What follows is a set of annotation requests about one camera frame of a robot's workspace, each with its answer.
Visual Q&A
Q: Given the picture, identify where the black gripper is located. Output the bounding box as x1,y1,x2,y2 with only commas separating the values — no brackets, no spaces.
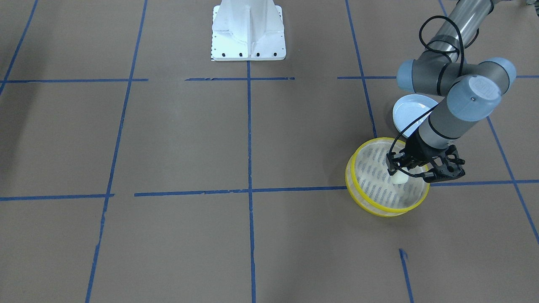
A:
386,133,447,182

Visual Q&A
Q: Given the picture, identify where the light blue plate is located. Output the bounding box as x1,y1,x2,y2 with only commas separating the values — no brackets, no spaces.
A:
392,94,438,132

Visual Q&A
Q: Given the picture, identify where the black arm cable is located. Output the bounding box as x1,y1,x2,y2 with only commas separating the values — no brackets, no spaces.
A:
387,15,465,177

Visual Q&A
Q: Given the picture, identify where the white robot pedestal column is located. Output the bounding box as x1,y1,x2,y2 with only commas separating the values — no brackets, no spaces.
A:
211,0,287,61

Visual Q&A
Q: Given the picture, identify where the yellow bamboo steamer basket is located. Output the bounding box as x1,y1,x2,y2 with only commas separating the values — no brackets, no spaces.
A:
345,137,430,218

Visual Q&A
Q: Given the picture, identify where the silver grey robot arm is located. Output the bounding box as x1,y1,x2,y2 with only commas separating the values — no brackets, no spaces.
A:
386,0,516,183

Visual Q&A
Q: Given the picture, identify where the white steamed bun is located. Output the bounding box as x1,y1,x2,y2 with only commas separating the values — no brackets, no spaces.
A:
391,170,409,184

